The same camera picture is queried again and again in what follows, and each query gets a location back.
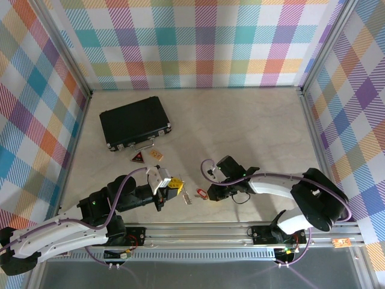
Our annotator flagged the slotted grey cable duct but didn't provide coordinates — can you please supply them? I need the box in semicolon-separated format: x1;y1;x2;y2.
67;250;276;260

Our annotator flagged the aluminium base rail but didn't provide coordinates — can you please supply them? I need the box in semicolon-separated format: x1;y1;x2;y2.
58;222;366;250

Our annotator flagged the aluminium frame post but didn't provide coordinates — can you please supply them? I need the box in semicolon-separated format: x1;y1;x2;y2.
298;0;362;96
26;0;94;97

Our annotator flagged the grey metal panel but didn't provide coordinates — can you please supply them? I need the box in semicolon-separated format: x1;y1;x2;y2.
29;258;371;289

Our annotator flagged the aluminium side floor rail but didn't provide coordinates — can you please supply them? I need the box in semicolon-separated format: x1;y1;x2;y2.
297;87;378;289
25;92;94;289

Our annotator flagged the black hard case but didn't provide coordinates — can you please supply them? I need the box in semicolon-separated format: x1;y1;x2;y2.
99;96;173;152

